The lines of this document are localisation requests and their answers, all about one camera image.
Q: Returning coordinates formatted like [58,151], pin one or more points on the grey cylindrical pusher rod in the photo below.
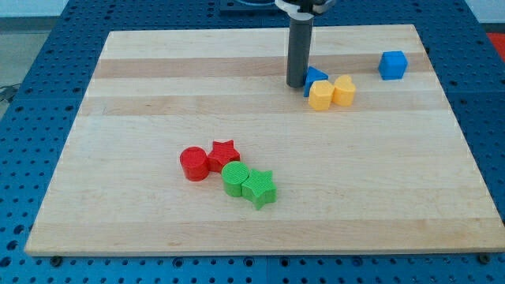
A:
[300,36]

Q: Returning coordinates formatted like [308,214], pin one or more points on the white rod mount bracket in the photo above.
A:
[304,9]

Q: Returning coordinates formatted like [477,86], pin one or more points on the blue cube block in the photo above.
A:
[393,65]

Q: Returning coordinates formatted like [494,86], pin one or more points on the yellow heart block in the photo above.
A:
[344,91]

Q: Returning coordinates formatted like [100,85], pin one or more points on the blue triangle block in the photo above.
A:
[313,74]

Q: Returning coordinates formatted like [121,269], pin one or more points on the yellow pentagon block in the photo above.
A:
[320,95]

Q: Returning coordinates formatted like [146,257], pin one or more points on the red star block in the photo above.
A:
[221,154]

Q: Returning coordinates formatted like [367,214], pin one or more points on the light wooden board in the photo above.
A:
[190,143]

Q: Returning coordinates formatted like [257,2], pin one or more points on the green cylinder block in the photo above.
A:
[233,175]

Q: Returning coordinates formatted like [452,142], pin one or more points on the green star block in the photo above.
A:
[259,188]

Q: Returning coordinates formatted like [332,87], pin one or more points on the red cylinder block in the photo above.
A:
[194,162]

